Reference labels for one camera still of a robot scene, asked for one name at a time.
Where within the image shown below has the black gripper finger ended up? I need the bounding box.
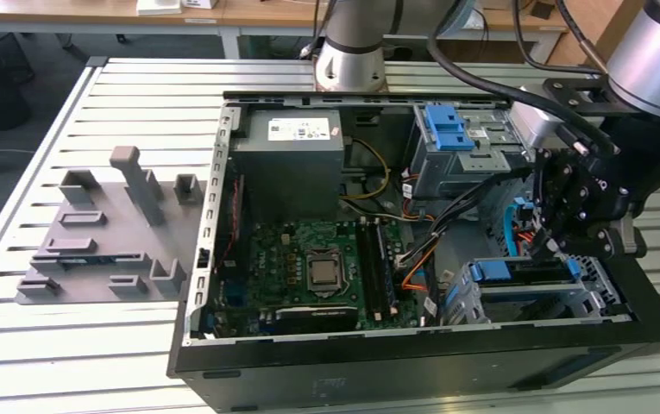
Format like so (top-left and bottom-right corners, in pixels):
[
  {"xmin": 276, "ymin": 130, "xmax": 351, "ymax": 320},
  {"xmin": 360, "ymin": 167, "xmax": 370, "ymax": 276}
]
[
  {"xmin": 529, "ymin": 148, "xmax": 594, "ymax": 265},
  {"xmin": 558, "ymin": 216, "xmax": 648, "ymax": 263}
]

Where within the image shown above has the hard disk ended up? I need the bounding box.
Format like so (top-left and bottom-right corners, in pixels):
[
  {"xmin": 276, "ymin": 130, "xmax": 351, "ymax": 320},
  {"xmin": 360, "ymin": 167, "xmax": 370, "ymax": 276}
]
[{"xmin": 446, "ymin": 257, "xmax": 582, "ymax": 323}]

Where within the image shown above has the silver disk bay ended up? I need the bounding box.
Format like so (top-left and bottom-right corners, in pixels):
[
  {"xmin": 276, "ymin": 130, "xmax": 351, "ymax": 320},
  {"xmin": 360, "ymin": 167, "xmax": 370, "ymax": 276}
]
[{"xmin": 459, "ymin": 254, "xmax": 624, "ymax": 324}]

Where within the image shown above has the silver optical drive cage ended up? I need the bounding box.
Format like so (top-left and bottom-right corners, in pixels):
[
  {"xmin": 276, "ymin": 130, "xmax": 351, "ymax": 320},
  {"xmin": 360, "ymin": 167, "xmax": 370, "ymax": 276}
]
[{"xmin": 409, "ymin": 103, "xmax": 538, "ymax": 204}]

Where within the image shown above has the blue plastic drive latch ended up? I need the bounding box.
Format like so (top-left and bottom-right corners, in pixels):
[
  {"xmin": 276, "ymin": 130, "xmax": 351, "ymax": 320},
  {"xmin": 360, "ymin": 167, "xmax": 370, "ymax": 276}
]
[{"xmin": 422, "ymin": 105, "xmax": 481, "ymax": 152}]

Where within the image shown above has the wooden cabinet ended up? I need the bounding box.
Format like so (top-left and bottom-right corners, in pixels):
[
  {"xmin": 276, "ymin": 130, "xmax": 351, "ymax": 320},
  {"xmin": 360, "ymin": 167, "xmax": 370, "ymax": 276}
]
[{"xmin": 547, "ymin": 0, "xmax": 653, "ymax": 77}]

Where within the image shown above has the black RAM stick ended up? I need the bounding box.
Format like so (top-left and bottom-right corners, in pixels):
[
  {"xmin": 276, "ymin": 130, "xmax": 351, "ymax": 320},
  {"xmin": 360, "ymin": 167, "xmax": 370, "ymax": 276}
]
[{"xmin": 355, "ymin": 218, "xmax": 382, "ymax": 321}]

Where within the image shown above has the CPU socket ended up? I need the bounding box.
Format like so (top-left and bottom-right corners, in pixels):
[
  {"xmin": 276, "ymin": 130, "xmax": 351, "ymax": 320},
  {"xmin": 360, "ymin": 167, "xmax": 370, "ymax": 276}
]
[{"xmin": 303, "ymin": 248, "xmax": 347, "ymax": 298}]

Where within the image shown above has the silver CPU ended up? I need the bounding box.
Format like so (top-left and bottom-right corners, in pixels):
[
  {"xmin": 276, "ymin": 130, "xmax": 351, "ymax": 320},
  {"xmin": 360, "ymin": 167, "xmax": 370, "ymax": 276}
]
[{"xmin": 307, "ymin": 258, "xmax": 339, "ymax": 285}]

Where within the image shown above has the grey power supply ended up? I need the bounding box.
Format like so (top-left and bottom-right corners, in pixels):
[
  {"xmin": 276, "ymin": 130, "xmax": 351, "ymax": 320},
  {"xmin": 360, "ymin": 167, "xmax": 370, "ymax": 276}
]
[{"xmin": 230, "ymin": 107, "xmax": 347, "ymax": 223}]

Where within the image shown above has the green motherboard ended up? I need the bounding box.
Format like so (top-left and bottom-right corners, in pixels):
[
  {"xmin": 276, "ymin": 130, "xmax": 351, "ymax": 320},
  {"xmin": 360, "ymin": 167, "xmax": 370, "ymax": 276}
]
[{"xmin": 212, "ymin": 217, "xmax": 422, "ymax": 337}]

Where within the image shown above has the black graphics card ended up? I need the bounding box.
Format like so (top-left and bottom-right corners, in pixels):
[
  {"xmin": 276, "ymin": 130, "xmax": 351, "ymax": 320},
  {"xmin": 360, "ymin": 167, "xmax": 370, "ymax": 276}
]
[{"xmin": 271, "ymin": 304, "xmax": 360, "ymax": 336}]

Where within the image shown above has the black open PC case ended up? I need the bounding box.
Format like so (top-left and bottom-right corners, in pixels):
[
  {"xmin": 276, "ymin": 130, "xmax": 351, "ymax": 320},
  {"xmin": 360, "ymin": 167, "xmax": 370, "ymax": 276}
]
[{"xmin": 166, "ymin": 90, "xmax": 660, "ymax": 413}]

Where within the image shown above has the grey parts rack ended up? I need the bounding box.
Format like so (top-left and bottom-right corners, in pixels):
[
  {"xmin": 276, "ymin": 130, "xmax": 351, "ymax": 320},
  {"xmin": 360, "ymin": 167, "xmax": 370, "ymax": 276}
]
[{"xmin": 12, "ymin": 145, "xmax": 211, "ymax": 306}]

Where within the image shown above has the white box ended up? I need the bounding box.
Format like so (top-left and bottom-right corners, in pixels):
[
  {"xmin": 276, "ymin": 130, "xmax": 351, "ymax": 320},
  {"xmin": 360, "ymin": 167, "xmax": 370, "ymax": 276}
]
[{"xmin": 136, "ymin": 0, "xmax": 184, "ymax": 16}]

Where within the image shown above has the thin dark RAM stick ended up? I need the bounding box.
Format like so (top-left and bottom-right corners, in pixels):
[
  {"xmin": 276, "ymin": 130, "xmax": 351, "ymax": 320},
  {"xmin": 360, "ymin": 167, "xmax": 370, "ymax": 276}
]
[{"xmin": 55, "ymin": 254, "xmax": 140, "ymax": 265}]

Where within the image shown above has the wooden desk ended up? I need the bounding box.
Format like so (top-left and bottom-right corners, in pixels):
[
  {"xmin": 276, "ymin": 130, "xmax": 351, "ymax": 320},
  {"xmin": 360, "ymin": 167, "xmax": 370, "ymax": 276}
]
[{"xmin": 0, "ymin": 0, "xmax": 571, "ymax": 66}]

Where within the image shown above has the blue data wire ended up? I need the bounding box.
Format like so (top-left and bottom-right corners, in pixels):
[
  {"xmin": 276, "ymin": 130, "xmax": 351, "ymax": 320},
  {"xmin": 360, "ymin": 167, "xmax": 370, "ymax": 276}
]
[{"xmin": 502, "ymin": 196, "xmax": 541, "ymax": 260}]

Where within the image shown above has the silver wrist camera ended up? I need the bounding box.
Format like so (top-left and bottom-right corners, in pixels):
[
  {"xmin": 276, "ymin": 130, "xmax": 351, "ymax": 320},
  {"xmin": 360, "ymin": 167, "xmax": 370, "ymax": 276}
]
[{"xmin": 510, "ymin": 102, "xmax": 565, "ymax": 150}]

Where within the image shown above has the black cable bundle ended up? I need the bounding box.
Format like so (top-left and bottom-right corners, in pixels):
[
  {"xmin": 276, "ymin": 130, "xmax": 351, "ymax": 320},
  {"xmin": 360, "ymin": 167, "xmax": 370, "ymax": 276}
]
[{"xmin": 395, "ymin": 166, "xmax": 538, "ymax": 271}]

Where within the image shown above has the red wire with white label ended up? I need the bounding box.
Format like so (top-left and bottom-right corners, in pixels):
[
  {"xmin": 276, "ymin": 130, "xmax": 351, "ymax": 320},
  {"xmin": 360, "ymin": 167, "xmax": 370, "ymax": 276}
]
[{"xmin": 398, "ymin": 170, "xmax": 422, "ymax": 199}]

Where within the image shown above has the thick black cable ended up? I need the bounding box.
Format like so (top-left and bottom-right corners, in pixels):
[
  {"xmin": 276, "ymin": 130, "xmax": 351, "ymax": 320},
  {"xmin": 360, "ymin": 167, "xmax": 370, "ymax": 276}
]
[{"xmin": 425, "ymin": 0, "xmax": 622, "ymax": 155}]

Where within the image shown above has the yellow wire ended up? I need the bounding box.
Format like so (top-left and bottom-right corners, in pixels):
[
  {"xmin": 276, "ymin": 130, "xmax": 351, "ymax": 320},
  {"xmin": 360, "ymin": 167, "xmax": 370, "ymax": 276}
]
[{"xmin": 338, "ymin": 136, "xmax": 393, "ymax": 202}]

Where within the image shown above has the black braided cable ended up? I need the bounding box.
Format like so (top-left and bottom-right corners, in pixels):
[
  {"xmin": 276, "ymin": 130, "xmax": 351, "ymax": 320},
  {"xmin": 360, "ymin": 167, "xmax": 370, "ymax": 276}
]
[{"xmin": 553, "ymin": 0, "xmax": 610, "ymax": 74}]

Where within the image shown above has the orange wire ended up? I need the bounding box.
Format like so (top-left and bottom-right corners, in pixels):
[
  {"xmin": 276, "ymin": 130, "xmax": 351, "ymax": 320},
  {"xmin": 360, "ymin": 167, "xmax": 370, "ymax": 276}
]
[{"xmin": 401, "ymin": 258, "xmax": 430, "ymax": 297}]

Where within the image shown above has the red and black fan wire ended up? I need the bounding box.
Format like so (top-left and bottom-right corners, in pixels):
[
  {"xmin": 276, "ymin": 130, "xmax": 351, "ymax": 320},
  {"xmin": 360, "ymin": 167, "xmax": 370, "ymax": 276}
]
[{"xmin": 212, "ymin": 179, "xmax": 242, "ymax": 264}]

